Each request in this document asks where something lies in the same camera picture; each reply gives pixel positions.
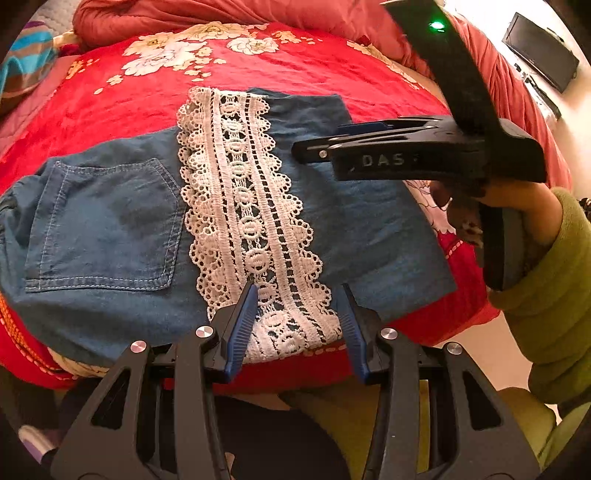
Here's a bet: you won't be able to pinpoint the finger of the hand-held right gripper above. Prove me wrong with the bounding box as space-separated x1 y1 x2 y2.
329 120 398 139
292 116 455 163

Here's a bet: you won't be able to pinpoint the person's black trousers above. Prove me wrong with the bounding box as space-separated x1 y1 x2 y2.
60 378 352 480

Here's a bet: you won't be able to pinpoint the grey quilted pillow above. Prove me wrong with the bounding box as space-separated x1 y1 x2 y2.
30 0 86 31

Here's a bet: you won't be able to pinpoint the white slipper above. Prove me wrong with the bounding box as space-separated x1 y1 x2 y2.
17 425 55 464

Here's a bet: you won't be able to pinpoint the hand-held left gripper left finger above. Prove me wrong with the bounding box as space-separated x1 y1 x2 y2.
50 281 259 480

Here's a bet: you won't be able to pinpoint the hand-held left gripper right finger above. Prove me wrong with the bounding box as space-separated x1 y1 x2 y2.
333 284 541 480

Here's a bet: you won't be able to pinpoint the blue denim pants lace trim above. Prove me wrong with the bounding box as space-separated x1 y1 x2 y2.
0 85 458 365

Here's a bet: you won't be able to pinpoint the dusty red duvet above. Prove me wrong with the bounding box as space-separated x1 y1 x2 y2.
71 0 573 190

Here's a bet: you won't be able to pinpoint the red floral blanket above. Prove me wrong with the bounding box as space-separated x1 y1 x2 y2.
0 21 502 393

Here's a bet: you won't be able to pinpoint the black flat screen television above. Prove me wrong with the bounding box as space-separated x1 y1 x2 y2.
502 12 580 93

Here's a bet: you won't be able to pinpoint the person's yellow-green garment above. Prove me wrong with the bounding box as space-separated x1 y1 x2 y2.
281 385 583 480

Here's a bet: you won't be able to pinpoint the striped towel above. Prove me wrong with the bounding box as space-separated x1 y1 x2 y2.
0 21 58 100

